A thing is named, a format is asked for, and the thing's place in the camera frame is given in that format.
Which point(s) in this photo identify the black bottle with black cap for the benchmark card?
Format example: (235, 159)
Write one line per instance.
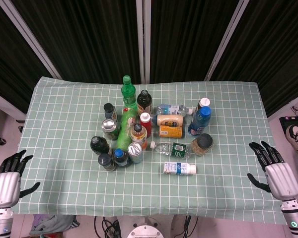
(99, 145)

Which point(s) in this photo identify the small bottle with dark cap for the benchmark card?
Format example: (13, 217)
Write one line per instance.
(110, 112)

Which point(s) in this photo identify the black and white left hand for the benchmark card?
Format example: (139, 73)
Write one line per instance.
(5, 184)

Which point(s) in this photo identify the dark bottle with blue cap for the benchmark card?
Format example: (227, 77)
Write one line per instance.
(120, 157)

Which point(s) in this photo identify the tall green soda bottle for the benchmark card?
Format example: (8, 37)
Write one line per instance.
(128, 95)

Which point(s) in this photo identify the dark bottle with white cap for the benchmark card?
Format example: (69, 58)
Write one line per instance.
(203, 102)

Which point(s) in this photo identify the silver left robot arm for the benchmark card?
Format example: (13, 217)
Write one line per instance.
(1, 221)

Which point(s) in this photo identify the red bottle with white cap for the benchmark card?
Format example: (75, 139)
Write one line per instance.
(146, 124)

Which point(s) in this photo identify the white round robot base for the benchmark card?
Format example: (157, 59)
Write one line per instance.
(145, 231)

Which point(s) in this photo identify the glass jar with black lid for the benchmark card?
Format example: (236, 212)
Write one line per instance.
(202, 145)

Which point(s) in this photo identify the black pleated curtain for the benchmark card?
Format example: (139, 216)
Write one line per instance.
(5, 62)
(188, 37)
(89, 37)
(275, 49)

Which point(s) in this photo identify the orange drink can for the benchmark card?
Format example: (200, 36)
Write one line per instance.
(171, 131)

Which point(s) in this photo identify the crumpled grey-green cloth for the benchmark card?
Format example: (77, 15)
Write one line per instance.
(52, 223)

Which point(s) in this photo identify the dark bottle with yellow label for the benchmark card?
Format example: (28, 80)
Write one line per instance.
(144, 104)

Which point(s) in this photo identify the black and white right hand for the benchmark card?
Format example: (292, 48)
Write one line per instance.
(281, 179)

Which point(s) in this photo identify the white partition post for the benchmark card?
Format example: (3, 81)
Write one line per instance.
(143, 42)
(226, 42)
(29, 37)

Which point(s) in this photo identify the clear water bottle blue label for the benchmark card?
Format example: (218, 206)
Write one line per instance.
(170, 109)

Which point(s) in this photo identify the black electronic device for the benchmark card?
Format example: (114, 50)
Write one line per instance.
(286, 121)

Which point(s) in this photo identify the green checkered tablecloth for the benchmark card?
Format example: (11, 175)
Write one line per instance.
(64, 188)

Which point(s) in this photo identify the white and black sneaker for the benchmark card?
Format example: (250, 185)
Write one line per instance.
(296, 137)

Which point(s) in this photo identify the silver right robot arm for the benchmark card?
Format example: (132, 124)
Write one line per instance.
(292, 214)

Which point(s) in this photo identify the cream bottle with blue cap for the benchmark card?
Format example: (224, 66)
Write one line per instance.
(167, 120)

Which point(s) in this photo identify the silver-topped green can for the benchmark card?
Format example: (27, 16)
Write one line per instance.
(109, 127)

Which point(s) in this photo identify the small dark-lidded jar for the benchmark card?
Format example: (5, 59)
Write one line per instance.
(106, 161)

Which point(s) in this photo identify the white paper bottle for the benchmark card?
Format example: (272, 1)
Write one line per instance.
(178, 168)

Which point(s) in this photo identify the orange juice bottle black cap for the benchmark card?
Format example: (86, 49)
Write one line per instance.
(138, 135)

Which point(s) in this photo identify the silver drink can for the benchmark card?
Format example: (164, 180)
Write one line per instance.
(134, 152)

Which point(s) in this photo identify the clear water bottle green label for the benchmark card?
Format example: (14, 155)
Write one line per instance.
(175, 149)

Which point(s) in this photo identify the bright green plastic bottle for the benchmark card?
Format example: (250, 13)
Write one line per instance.
(125, 131)

